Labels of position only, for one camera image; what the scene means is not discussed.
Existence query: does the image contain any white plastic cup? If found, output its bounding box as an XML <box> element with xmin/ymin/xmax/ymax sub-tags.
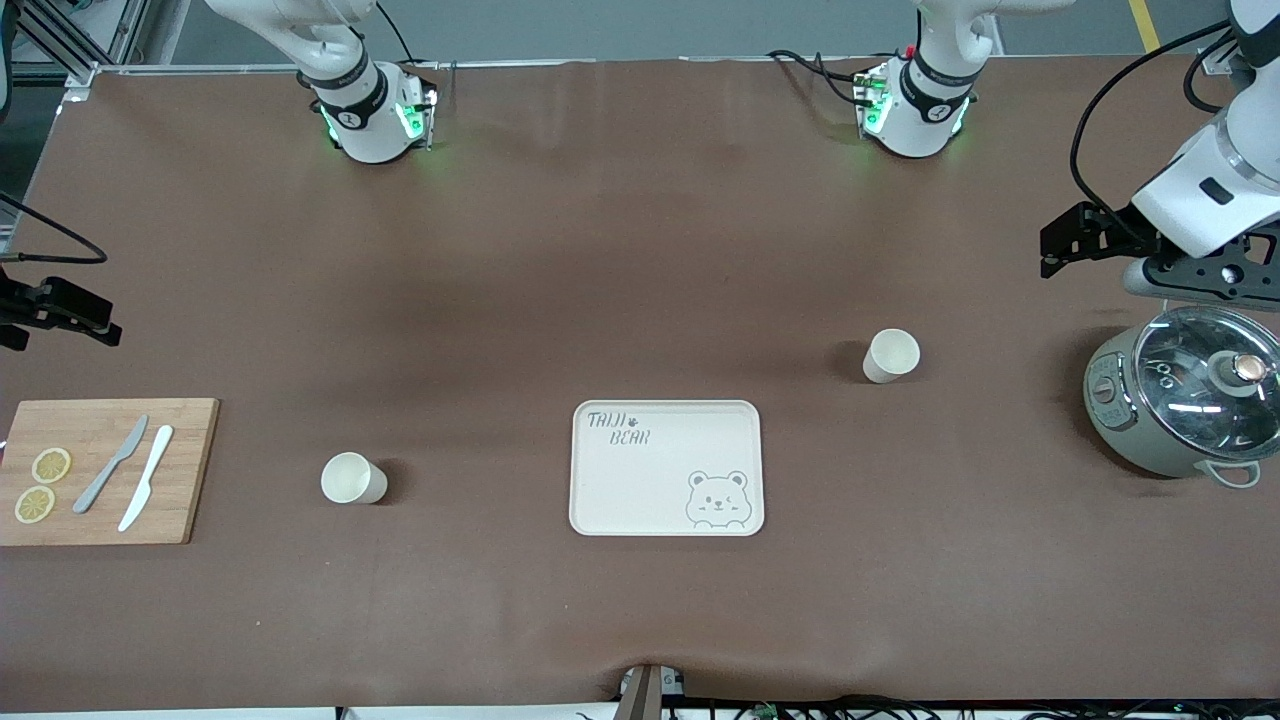
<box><xmin>321</xmin><ymin>452</ymin><xmax>389</xmax><ymax>505</ymax></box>
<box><xmin>862</xmin><ymin>328</ymin><xmax>921</xmax><ymax>384</ymax></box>

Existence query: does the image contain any grey plastic knife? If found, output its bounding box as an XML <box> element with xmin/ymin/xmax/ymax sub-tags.
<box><xmin>72</xmin><ymin>415</ymin><xmax>150</xmax><ymax>515</ymax></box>

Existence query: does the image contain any grey-green cooking pot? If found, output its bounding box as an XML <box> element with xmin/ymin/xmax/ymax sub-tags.
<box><xmin>1083</xmin><ymin>290</ymin><xmax>1280</xmax><ymax>489</ymax></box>

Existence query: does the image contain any white plastic knife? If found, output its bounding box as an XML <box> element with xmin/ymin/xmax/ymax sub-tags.
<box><xmin>117</xmin><ymin>425</ymin><xmax>175</xmax><ymax>533</ymax></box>

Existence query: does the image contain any glass pot lid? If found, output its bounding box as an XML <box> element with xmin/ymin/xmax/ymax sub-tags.
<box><xmin>1133</xmin><ymin>305</ymin><xmax>1280</xmax><ymax>463</ymax></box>

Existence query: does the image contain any wooden cutting board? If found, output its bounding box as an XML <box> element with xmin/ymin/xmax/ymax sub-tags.
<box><xmin>0</xmin><ymin>398</ymin><xmax>220</xmax><ymax>547</ymax></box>

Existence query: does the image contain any brown table cover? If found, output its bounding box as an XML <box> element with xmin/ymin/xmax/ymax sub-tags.
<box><xmin>0</xmin><ymin>55</ymin><xmax>1280</xmax><ymax>713</ymax></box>

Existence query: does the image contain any white bear print tray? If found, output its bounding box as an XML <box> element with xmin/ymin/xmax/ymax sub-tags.
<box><xmin>569</xmin><ymin>400</ymin><xmax>765</xmax><ymax>537</ymax></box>

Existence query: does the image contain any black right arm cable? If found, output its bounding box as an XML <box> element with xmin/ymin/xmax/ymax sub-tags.
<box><xmin>0</xmin><ymin>195</ymin><xmax>108</xmax><ymax>264</ymax></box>

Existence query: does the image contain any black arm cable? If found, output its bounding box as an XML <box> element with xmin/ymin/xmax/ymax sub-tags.
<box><xmin>0</xmin><ymin>195</ymin><xmax>108</xmax><ymax>264</ymax></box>
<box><xmin>1070</xmin><ymin>22</ymin><xmax>1241</xmax><ymax>246</ymax></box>

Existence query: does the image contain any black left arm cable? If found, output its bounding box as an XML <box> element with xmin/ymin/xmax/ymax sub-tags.
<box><xmin>1070</xmin><ymin>22</ymin><xmax>1241</xmax><ymax>246</ymax></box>

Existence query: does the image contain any black left base cable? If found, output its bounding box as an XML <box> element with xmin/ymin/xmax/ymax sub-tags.
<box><xmin>768</xmin><ymin>48</ymin><xmax>873</xmax><ymax>107</ymax></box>

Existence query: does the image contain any black base cable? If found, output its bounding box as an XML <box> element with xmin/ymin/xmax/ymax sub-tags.
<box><xmin>768</xmin><ymin>48</ymin><xmax>873</xmax><ymax>107</ymax></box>
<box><xmin>375</xmin><ymin>0</ymin><xmax>419</xmax><ymax>67</ymax></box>

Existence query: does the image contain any black right base cable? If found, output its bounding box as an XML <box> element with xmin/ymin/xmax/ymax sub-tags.
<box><xmin>375</xmin><ymin>0</ymin><xmax>419</xmax><ymax>67</ymax></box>

